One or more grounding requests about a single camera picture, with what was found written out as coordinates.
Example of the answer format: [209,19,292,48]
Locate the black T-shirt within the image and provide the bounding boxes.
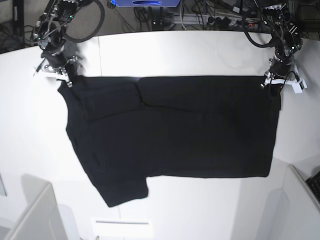
[58,75,282,207]

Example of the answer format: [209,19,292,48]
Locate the white partition panel left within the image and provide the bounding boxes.
[0,175,81,240]

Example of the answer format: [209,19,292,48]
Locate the white partition panel right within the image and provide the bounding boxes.
[260,165,320,240]

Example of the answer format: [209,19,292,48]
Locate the blue box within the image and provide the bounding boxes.
[111,0,180,8]

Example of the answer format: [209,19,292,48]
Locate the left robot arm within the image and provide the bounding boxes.
[241,0,307,94]

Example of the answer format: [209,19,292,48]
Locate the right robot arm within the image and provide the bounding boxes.
[30,0,105,88]

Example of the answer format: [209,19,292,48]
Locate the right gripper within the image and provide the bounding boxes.
[33,48,78,87]

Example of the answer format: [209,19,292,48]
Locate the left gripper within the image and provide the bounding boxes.
[260,56,299,88]

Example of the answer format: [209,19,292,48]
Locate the black keyboard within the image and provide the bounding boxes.
[306,172,320,202]

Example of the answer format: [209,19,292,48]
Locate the white power strip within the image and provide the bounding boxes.
[172,13,262,28]

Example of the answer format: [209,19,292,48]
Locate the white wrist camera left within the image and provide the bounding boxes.
[289,78,307,94]

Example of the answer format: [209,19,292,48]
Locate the white partition panel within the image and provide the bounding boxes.
[0,175,81,240]
[260,165,320,240]

